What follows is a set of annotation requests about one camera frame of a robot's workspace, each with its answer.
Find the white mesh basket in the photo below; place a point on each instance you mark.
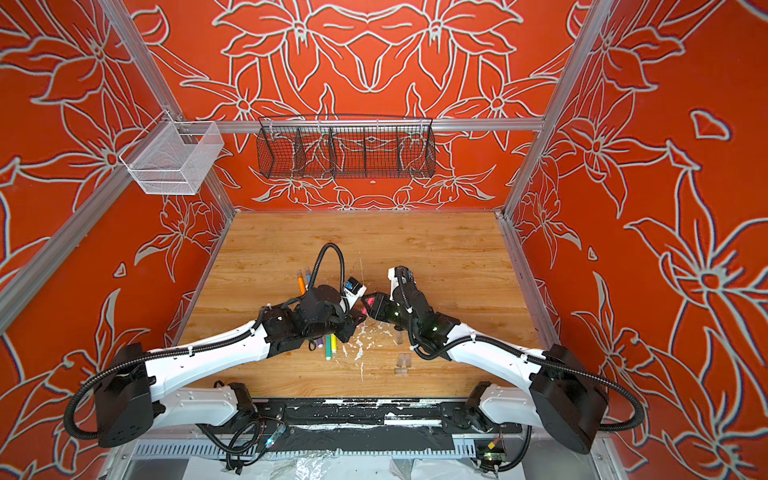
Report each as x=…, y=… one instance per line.
x=174, y=158

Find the grey cable duct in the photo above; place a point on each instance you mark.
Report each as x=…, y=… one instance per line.
x=185, y=449

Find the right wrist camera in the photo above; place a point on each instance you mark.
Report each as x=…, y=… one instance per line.
x=402, y=283

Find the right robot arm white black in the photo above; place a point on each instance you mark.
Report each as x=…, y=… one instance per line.
x=549, y=389

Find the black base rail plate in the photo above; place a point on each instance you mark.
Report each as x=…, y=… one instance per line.
x=361, y=424

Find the black wire basket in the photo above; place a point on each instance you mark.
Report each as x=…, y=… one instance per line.
x=355, y=148

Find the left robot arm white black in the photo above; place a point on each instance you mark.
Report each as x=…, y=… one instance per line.
x=122, y=402

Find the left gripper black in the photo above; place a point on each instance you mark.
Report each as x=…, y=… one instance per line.
x=352, y=321

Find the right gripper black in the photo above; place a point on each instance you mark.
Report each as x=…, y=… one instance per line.
x=378, y=302

